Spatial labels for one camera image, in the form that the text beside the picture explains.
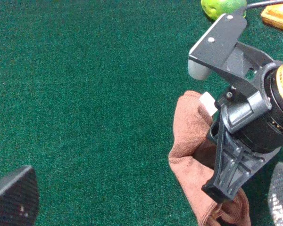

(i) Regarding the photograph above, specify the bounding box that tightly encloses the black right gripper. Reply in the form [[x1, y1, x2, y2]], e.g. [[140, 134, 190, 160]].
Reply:
[[201, 63, 283, 204]]

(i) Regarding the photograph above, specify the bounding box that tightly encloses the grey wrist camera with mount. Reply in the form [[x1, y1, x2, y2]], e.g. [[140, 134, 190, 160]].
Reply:
[[188, 13, 275, 91]]

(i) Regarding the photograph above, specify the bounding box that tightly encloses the black camera cable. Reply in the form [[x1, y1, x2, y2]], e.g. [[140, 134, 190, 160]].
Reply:
[[235, 0, 283, 15]]

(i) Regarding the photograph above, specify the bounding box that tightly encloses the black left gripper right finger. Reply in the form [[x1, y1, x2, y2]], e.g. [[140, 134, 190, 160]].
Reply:
[[268, 162, 283, 226]]

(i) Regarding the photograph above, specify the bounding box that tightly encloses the yellow waffle slice toy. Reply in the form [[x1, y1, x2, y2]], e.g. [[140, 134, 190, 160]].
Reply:
[[261, 3, 283, 31]]

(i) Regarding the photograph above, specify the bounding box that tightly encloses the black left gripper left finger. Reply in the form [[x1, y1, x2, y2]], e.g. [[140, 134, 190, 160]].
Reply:
[[0, 165, 40, 226]]

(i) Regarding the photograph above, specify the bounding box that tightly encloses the green lime toy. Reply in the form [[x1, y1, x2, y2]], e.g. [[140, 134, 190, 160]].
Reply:
[[200, 0, 247, 20]]

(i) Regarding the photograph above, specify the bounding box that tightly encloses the green felt table cover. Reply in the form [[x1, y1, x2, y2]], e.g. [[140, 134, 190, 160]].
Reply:
[[0, 0, 283, 226]]

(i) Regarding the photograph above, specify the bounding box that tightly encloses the brown cloth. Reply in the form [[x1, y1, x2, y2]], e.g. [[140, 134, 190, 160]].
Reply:
[[168, 90, 251, 226]]

